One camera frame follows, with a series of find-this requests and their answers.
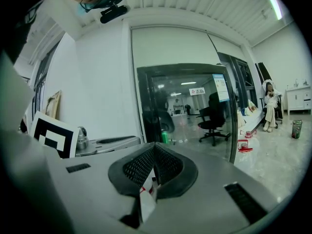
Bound white leaning board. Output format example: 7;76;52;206
240;110;266;134

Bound black glass fridge door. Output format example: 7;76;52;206
136;63;239;165

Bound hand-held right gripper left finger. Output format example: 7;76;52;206
108;142;157;197

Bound colourful plastic bags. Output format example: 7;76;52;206
241;99;258;117

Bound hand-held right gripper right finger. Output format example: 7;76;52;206
155;141;199;200

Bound black head camera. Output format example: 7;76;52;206
99;4;129;24

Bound blue face mask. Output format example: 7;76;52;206
77;2;99;16

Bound black window frame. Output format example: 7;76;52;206
31;41;60;121

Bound black metal shelf frame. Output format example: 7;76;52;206
218;52;254;113

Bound dark green waste bin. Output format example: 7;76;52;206
292;119;303;139

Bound white roller blind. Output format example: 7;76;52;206
131;27;221;68

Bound white red-print tag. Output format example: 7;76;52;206
138;167;162;223

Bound white cabinet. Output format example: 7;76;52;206
284;85;312;115

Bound wooden canvas frame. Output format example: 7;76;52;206
44;90;62;120

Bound red white floor holder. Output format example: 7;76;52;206
237;139;254;154
239;130;258;139

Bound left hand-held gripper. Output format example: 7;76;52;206
30;111;142;159

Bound ceiling light tube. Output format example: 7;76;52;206
266;0;284;21

